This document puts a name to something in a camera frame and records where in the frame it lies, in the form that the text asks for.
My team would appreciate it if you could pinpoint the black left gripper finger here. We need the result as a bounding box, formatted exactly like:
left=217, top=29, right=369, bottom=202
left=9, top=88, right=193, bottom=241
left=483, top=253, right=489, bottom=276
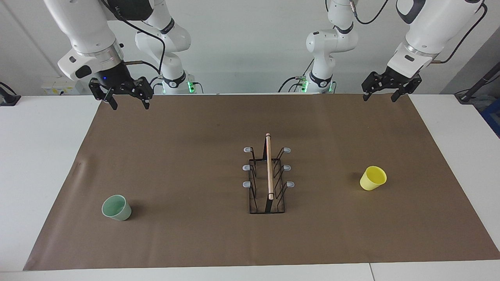
left=392, top=75, right=422, bottom=103
left=361, top=71, right=387, bottom=102

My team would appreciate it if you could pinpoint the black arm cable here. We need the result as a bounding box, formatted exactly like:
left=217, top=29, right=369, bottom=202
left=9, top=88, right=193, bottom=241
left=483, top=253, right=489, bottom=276
left=100, top=0, right=166, bottom=75
left=350, top=0, right=489, bottom=64

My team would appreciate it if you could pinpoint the black tripod stand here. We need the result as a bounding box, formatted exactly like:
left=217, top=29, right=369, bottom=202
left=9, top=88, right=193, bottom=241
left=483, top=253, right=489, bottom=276
left=455, top=62, right=500, bottom=104

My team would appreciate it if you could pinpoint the light green plastic cup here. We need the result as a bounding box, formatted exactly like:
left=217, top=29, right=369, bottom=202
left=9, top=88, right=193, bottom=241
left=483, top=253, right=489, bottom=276
left=102, top=194, right=132, bottom=221

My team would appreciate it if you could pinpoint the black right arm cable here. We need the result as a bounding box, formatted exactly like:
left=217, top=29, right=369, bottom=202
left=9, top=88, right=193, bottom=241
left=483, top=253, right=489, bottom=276
left=100, top=0, right=166, bottom=75

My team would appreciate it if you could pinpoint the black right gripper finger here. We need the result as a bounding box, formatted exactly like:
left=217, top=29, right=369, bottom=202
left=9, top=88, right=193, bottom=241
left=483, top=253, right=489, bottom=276
left=89, top=78, right=118, bottom=110
left=131, top=77, right=154, bottom=110

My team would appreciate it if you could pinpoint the blue crate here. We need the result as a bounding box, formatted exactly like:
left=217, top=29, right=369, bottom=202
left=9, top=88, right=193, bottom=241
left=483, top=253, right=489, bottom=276
left=481, top=98, right=500, bottom=138

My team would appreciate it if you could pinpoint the black clamp stand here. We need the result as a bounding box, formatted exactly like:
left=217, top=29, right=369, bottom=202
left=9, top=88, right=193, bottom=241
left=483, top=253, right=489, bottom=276
left=0, top=81, right=21, bottom=107

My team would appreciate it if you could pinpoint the black base cable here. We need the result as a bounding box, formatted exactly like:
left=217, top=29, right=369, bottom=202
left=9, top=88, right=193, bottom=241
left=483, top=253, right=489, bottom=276
left=278, top=59, right=315, bottom=93
left=150, top=76, right=204, bottom=95

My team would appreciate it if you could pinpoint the brown paper mat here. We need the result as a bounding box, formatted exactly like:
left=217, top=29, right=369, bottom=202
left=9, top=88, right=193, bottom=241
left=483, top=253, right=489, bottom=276
left=23, top=94, right=500, bottom=271

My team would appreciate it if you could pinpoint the black wire cup rack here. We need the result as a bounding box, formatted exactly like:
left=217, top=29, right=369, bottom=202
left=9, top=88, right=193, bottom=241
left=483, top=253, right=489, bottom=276
left=243, top=133, right=295, bottom=214

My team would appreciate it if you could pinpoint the white wall socket box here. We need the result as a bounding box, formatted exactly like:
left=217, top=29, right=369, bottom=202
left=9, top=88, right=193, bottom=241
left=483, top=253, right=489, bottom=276
left=41, top=76, right=88, bottom=95

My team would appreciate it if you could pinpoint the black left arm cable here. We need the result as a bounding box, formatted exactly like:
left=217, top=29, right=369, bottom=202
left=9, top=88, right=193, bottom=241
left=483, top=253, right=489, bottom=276
left=350, top=0, right=489, bottom=64

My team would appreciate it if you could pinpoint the yellow plastic cup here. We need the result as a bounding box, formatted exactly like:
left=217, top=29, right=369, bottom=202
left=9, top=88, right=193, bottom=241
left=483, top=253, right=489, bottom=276
left=360, top=166, right=387, bottom=191

